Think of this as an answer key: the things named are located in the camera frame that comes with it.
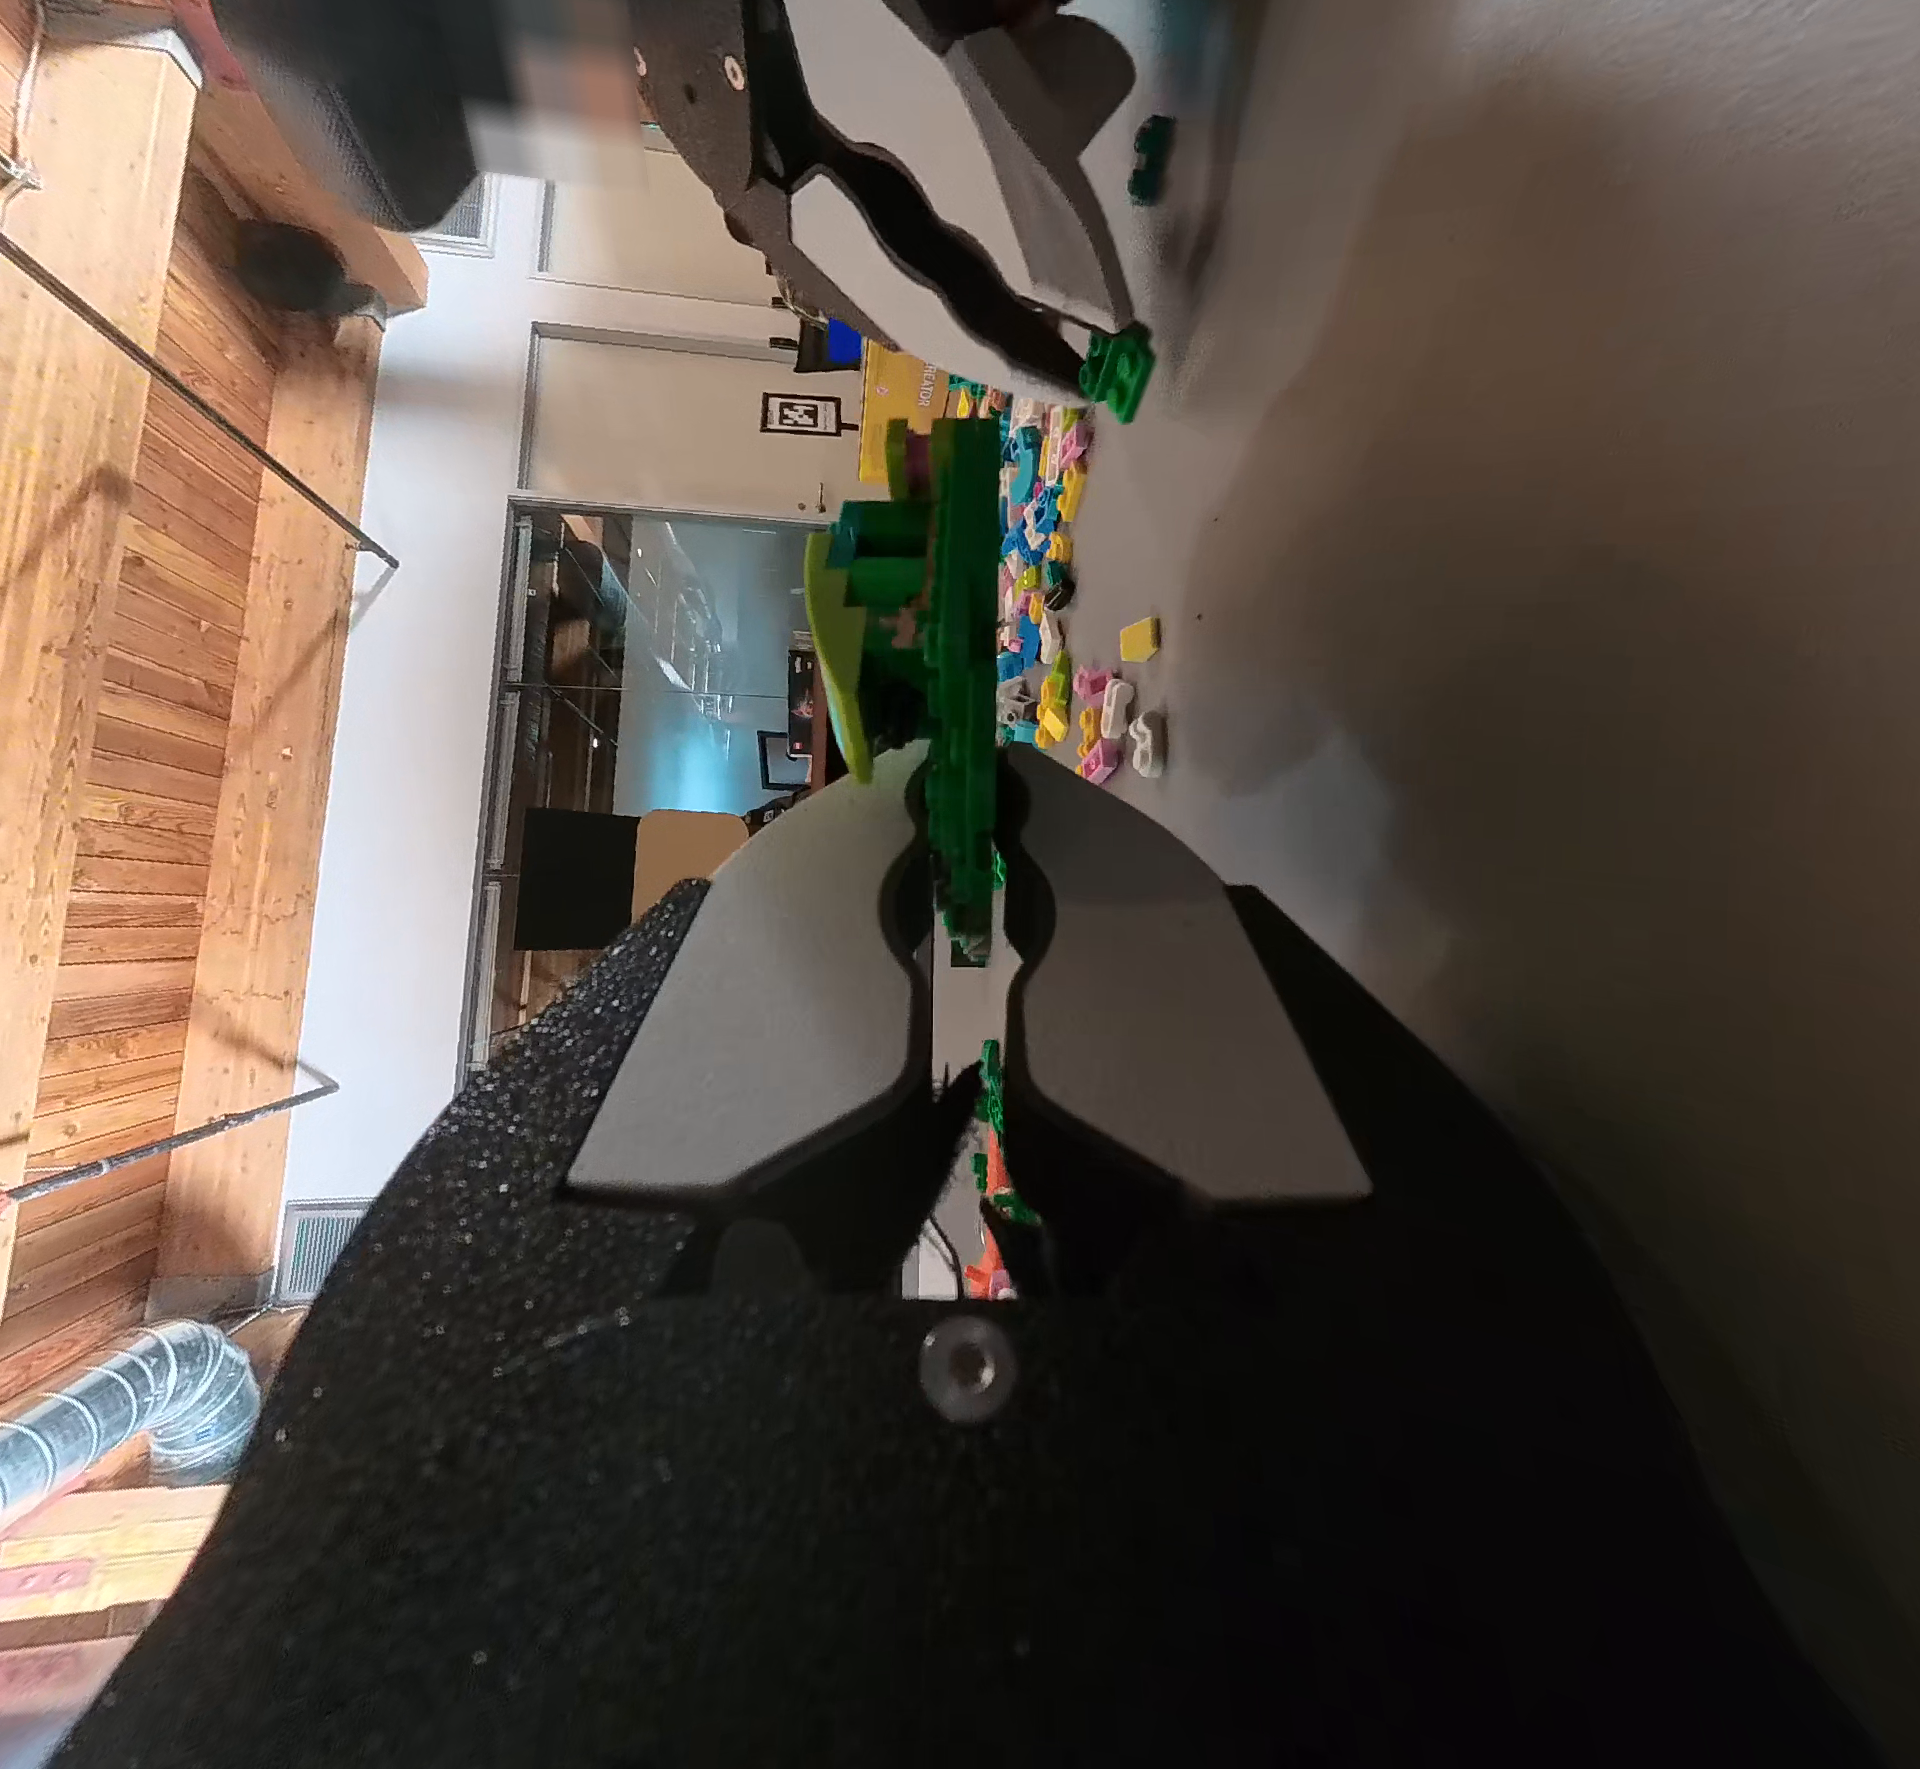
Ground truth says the green lego build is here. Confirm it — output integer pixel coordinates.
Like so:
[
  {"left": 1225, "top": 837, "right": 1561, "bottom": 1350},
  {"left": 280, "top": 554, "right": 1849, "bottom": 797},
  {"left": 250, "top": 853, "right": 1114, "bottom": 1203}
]
[{"left": 801, "top": 411, "right": 1010, "bottom": 967}]

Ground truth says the wall vent grille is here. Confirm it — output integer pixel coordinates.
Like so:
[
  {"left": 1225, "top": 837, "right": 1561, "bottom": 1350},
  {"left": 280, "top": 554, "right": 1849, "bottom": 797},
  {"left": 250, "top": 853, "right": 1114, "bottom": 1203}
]
[
  {"left": 273, "top": 1199, "right": 372, "bottom": 1306},
  {"left": 411, "top": 172, "right": 498, "bottom": 256}
]

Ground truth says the brown wooden chair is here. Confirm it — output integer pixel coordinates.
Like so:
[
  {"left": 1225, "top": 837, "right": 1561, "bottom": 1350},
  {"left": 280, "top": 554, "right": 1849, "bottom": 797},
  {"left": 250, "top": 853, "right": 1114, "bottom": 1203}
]
[{"left": 635, "top": 809, "right": 754, "bottom": 920}]

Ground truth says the orange brick separator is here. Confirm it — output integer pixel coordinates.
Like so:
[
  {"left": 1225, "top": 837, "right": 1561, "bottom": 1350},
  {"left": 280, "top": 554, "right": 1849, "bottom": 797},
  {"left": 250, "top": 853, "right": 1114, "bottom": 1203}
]
[{"left": 964, "top": 1140, "right": 1025, "bottom": 1302}]

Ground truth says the glass window wall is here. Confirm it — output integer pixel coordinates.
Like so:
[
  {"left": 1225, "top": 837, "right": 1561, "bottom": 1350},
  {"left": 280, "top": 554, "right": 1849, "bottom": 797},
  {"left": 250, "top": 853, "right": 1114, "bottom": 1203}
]
[{"left": 464, "top": 498, "right": 841, "bottom": 1051}]

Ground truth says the dark round ceiling fixture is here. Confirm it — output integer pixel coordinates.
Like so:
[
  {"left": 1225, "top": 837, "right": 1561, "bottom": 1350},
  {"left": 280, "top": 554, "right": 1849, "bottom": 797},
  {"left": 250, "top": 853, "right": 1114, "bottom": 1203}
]
[{"left": 228, "top": 215, "right": 389, "bottom": 328}]

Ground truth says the metal ceiling rod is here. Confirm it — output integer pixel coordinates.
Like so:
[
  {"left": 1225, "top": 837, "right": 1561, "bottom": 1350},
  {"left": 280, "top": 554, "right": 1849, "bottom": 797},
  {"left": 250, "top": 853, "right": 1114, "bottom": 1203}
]
[
  {"left": 0, "top": 1077, "right": 342, "bottom": 1205},
  {"left": 0, "top": 230, "right": 402, "bottom": 575}
]

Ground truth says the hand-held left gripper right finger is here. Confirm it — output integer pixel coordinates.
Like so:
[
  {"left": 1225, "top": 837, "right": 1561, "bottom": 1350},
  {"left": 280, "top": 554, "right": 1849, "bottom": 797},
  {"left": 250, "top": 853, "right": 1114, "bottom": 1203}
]
[{"left": 996, "top": 744, "right": 1378, "bottom": 1302}]

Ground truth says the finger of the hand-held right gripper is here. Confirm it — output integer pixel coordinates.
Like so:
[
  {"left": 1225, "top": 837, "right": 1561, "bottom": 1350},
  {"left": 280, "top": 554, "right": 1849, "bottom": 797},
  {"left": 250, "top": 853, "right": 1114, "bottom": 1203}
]
[
  {"left": 776, "top": 0, "right": 1139, "bottom": 347},
  {"left": 790, "top": 160, "right": 1089, "bottom": 398}
]

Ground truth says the yellow lego box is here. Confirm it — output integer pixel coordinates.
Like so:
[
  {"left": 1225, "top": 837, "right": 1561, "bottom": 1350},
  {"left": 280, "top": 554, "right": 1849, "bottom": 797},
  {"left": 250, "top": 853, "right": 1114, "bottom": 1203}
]
[{"left": 857, "top": 341, "right": 993, "bottom": 488}]

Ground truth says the black rectangular board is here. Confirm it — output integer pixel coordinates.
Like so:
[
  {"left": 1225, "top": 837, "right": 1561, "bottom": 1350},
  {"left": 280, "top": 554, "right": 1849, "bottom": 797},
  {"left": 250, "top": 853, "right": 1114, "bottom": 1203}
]
[{"left": 514, "top": 809, "right": 650, "bottom": 955}]

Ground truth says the pile of colourful lego pieces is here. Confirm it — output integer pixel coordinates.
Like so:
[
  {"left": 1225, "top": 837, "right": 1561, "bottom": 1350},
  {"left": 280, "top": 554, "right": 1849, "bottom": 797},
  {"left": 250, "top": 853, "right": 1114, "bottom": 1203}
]
[{"left": 990, "top": 396, "right": 1097, "bottom": 780}]

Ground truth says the green lego brick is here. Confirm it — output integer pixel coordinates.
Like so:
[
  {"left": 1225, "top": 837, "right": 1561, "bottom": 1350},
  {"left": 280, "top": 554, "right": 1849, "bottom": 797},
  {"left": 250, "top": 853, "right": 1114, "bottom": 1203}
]
[{"left": 1074, "top": 321, "right": 1161, "bottom": 426}]

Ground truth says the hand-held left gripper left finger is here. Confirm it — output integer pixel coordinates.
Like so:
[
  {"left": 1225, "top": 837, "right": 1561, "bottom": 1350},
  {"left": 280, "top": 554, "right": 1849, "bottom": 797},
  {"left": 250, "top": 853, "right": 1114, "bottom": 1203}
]
[{"left": 566, "top": 738, "right": 984, "bottom": 1296}]

